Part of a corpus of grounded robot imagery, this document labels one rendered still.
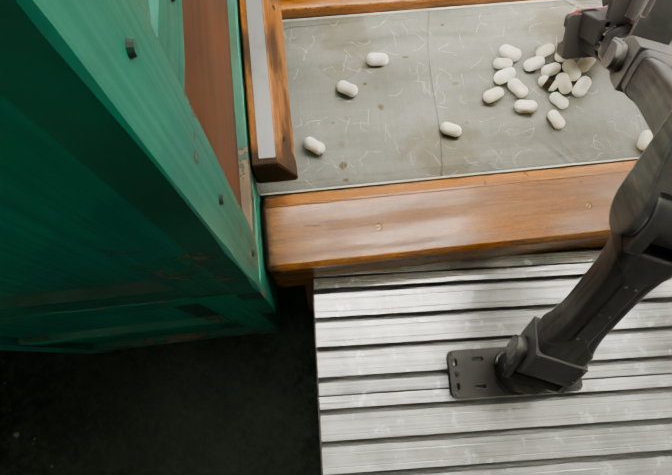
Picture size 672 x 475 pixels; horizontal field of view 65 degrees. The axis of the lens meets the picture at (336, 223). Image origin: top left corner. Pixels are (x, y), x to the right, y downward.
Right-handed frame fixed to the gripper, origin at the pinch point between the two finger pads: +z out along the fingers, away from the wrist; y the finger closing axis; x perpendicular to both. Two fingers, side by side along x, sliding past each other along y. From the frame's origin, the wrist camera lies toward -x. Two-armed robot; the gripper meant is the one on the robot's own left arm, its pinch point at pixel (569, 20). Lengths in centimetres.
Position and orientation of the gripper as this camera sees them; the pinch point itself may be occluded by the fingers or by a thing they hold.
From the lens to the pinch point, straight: 100.9
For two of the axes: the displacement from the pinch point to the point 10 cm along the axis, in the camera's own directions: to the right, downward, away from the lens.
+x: 0.4, 8.2, 5.7
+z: -1.1, -5.7, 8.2
